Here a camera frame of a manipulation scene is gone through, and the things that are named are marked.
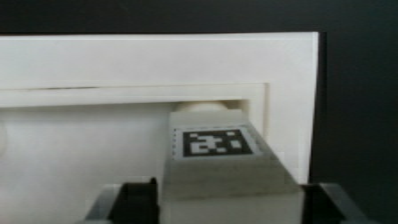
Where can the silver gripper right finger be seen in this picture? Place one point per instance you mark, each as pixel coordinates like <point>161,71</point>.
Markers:
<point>330,206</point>

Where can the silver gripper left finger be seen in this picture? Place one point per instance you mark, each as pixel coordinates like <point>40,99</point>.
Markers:
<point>127,204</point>

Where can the white table leg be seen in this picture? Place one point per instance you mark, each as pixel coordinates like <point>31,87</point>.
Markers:
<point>226,185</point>

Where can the white square table top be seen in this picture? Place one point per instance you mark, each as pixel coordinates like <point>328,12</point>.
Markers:
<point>93,86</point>

